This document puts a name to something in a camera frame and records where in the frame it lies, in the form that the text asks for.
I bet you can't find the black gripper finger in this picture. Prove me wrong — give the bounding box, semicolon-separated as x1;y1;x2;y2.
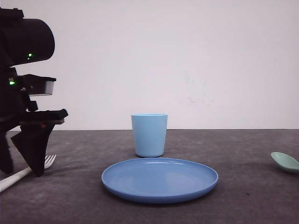
11;123;55;177
0;131;14;174

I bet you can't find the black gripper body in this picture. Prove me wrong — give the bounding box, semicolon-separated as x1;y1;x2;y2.
0;75;68;131

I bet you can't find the white plastic fork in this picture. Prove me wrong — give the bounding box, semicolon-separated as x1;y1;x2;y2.
0;154;57;193

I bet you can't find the light blue plastic cup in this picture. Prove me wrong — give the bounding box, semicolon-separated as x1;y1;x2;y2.
131;113;168;157

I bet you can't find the mint green plastic spoon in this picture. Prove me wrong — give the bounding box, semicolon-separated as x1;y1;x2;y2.
271;152;299;174

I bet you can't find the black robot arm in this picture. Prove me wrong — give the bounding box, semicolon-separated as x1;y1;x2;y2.
0;8;68;176

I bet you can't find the blue plastic plate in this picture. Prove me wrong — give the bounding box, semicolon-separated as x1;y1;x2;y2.
101;158;219;204

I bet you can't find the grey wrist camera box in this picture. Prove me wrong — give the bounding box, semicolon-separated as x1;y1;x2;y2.
23;74;56;96

